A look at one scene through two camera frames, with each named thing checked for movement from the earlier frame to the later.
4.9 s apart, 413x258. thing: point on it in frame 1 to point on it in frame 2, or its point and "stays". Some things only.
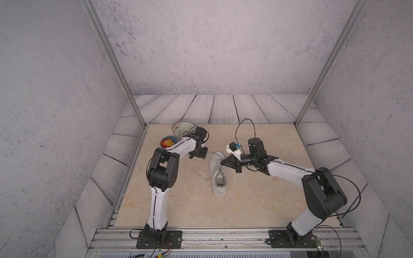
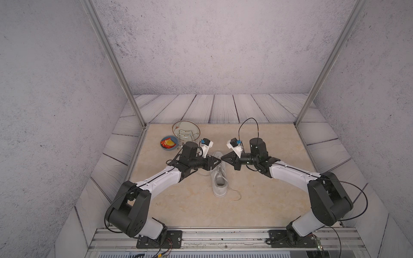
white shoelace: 205,172 to 219,172
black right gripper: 232,162 stays
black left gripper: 203,155 to 208,160
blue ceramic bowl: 173,138 stays
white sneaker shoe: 219,178 stays
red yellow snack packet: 167,143 stays
